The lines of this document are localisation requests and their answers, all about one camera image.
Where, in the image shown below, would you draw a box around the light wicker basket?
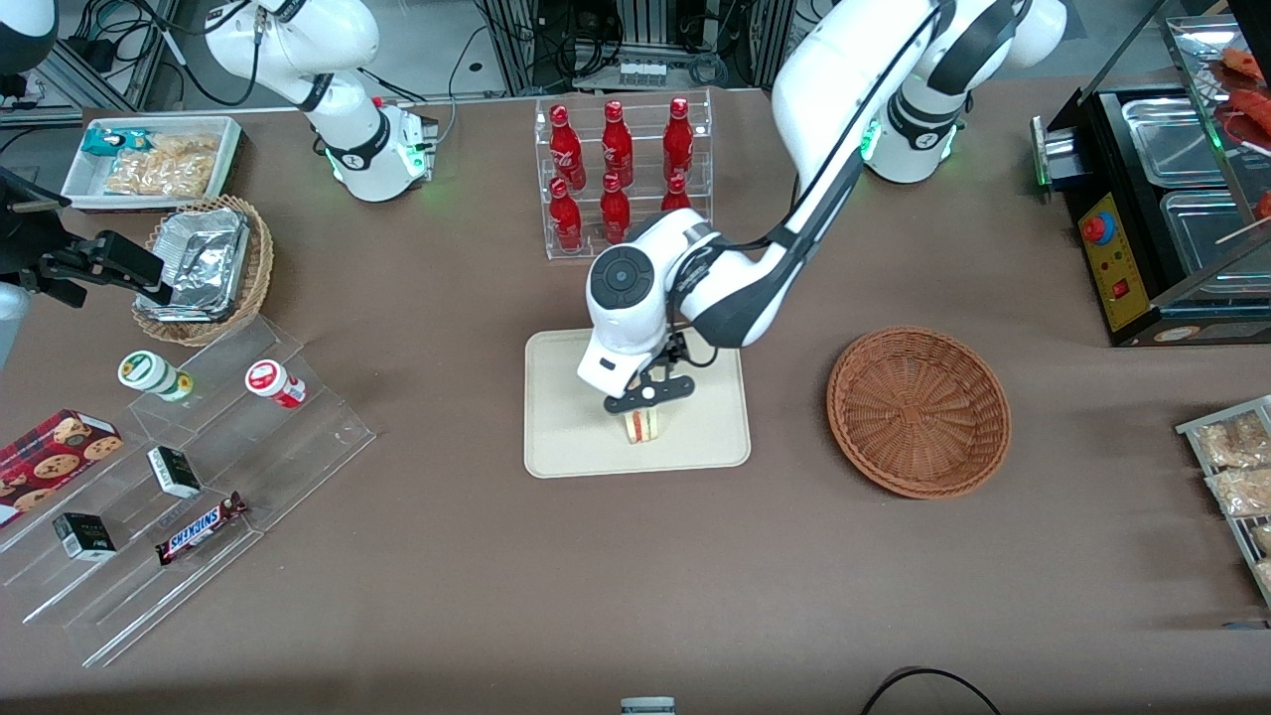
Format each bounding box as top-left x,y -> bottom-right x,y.
132,195 -> 275,348

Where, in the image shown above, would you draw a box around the grey tray of snack bags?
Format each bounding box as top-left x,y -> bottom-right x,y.
1176,395 -> 1271,609

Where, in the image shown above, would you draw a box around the cream plastic tray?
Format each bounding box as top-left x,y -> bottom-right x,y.
524,330 -> 752,480

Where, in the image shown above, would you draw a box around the stacked aluminium foil trays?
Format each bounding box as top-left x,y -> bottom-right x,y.
147,207 -> 250,322

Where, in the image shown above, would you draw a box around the green sunflower cup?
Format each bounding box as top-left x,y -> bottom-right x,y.
117,351 -> 195,403

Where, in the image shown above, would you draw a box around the Snickers chocolate bar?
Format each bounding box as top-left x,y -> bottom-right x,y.
156,493 -> 248,567

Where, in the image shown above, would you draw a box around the brown wicker basket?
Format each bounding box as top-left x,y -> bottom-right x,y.
827,327 -> 1012,500

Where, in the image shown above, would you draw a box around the red-lidded white cup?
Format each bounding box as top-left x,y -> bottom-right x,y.
245,359 -> 308,410

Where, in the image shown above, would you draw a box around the aluminium equipment frame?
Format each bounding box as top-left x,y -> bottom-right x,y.
475,0 -> 800,97

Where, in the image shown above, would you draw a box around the red plaid cookie box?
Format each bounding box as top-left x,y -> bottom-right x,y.
0,409 -> 124,529

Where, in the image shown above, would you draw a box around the clear acrylic stepped shelf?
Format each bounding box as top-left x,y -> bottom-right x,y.
0,316 -> 376,668

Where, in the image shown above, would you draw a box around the steel warmer pan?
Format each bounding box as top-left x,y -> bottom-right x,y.
1160,189 -> 1271,277
1122,97 -> 1229,188

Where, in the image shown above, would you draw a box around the black food warmer appliance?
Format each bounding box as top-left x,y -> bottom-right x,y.
1031,0 -> 1271,349

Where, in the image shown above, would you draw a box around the clear bag of chips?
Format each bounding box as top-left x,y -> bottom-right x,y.
104,134 -> 221,198

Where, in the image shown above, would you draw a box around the clear acrylic bottle rack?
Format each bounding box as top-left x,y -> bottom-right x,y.
534,89 -> 714,261

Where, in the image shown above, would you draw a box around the black box with white lettering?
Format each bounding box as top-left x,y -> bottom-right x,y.
53,512 -> 118,563

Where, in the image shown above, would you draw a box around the black box with barcode label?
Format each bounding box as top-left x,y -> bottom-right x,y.
147,446 -> 203,500

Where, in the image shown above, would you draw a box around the black looped cable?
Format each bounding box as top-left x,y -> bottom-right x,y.
859,666 -> 1004,715

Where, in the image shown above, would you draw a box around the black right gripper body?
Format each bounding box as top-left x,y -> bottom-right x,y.
0,167 -> 72,287

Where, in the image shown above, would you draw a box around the green snack packet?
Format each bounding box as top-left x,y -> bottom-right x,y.
81,127 -> 150,158

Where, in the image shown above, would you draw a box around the white snack tray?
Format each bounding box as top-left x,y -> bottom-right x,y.
62,116 -> 244,212

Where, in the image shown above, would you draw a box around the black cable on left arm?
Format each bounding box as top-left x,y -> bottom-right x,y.
660,0 -> 946,370

